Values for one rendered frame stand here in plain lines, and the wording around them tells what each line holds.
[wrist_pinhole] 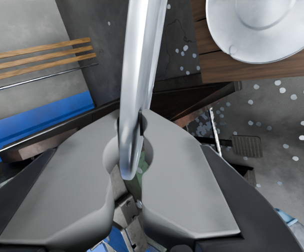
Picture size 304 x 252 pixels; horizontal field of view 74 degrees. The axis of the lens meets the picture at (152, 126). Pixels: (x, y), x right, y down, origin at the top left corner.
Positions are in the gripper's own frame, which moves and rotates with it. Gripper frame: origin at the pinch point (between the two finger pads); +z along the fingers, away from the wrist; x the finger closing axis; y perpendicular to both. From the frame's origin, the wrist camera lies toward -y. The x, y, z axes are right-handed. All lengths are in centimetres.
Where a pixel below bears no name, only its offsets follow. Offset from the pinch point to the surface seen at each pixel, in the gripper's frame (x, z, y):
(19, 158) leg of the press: -53, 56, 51
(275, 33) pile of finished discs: 32, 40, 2
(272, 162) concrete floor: 62, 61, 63
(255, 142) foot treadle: 46, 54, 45
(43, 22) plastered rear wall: -83, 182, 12
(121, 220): -8, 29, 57
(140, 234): -3, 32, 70
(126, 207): -7, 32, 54
